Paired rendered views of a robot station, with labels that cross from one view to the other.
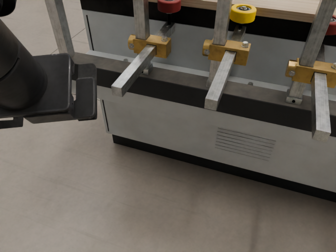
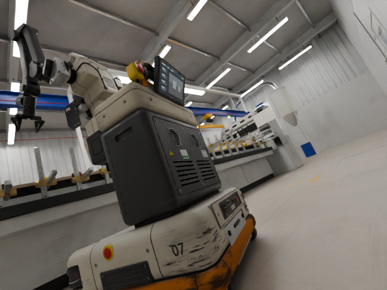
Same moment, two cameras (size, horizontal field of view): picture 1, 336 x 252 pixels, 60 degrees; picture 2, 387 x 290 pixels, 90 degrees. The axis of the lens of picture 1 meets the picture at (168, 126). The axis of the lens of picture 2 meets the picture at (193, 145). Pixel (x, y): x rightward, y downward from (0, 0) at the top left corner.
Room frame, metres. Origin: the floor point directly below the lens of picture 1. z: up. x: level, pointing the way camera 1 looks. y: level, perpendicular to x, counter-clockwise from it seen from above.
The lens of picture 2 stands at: (-0.91, 0.76, 0.33)
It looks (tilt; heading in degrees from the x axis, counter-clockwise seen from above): 13 degrees up; 292
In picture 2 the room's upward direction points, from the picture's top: 21 degrees counter-clockwise
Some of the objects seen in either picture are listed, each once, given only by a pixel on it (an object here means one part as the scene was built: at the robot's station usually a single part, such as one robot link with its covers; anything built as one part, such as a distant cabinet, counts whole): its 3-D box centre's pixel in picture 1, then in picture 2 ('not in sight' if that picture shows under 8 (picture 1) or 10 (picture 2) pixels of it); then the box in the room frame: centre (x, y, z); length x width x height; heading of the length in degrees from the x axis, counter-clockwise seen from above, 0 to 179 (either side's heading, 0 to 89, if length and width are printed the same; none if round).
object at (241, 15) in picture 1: (240, 24); not in sight; (0.93, -0.24, 0.85); 0.08 x 0.08 x 0.11
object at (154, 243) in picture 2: not in sight; (173, 239); (-0.30, -0.06, 0.16); 0.67 x 0.64 x 0.25; 0
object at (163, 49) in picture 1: (149, 45); (3, 193); (0.89, 0.06, 0.80); 0.14 x 0.06 x 0.05; 70
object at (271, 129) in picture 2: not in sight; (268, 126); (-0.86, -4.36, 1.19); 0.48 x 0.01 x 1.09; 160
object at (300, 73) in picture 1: (311, 72); (80, 178); (0.72, -0.41, 0.81); 0.14 x 0.06 x 0.05; 70
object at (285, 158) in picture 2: not in sight; (254, 145); (-0.31, -4.94, 0.95); 1.65 x 0.70 x 1.90; 160
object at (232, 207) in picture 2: not in sight; (230, 203); (-0.62, -0.08, 0.23); 0.41 x 0.02 x 0.08; 90
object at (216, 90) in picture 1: (228, 61); (49, 180); (0.75, -0.17, 0.82); 0.43 x 0.03 x 0.04; 160
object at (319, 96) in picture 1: (318, 83); (84, 176); (0.66, -0.41, 0.80); 0.43 x 0.03 x 0.04; 160
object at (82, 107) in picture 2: not in sight; (92, 115); (-0.01, -0.06, 0.99); 0.28 x 0.16 x 0.22; 90
